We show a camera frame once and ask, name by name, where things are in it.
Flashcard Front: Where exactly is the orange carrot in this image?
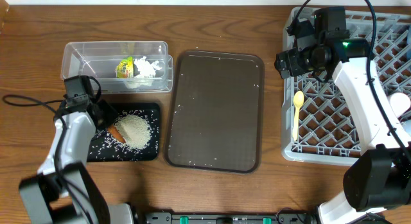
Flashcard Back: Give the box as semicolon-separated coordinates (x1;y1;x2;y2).
107;125;126;144

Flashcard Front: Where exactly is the pile of white rice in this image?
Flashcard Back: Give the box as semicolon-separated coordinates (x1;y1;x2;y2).
114;115;151;150

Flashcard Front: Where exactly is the pale yellow plastic spoon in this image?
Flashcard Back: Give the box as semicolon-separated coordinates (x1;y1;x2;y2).
292;91;304;141

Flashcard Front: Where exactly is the yellow green snack wrapper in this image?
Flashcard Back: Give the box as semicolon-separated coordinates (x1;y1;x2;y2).
115;56;134;78

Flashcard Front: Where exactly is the white tissue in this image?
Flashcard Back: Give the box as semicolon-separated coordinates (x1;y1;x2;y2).
125;56;162;89

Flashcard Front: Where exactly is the pink plastic cup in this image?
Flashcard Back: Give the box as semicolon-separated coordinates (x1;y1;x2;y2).
387;92;410;118

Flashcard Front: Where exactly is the dark blue plate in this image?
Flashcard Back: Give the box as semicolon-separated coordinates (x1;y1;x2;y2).
406;31;411;60

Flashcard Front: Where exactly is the light blue plastic cup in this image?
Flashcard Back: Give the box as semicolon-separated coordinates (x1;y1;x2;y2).
402;120;411;135

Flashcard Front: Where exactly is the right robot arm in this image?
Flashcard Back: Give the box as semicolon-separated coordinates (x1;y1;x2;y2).
274;6;410;223

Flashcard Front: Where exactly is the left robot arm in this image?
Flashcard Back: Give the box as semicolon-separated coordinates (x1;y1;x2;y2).
19;98;129;223

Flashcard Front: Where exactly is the clear plastic waste bin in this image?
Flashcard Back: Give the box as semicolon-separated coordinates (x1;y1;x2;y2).
61;41;173;94

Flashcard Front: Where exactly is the grey dishwasher rack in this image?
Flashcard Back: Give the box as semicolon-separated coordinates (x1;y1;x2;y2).
281;13;410;166

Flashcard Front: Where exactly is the dark brown serving tray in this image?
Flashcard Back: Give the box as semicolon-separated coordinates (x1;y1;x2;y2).
164;50;265;174

